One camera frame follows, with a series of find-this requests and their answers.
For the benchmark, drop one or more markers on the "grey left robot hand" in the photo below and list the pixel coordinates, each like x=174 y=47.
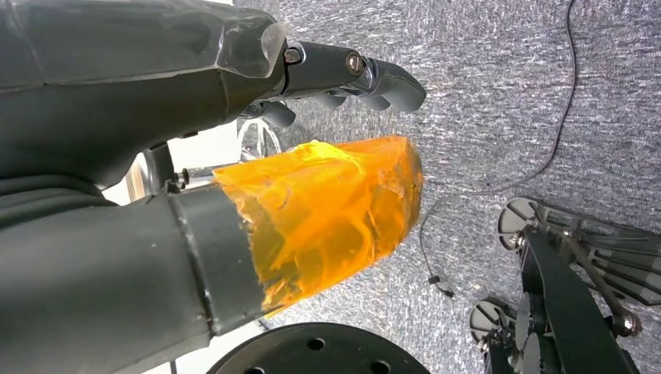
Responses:
x=129 y=77

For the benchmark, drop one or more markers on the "chrome spoked wheel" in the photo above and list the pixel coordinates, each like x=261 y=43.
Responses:
x=258 y=140

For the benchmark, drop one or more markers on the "black round base plate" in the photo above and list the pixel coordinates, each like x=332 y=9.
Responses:
x=315 y=351

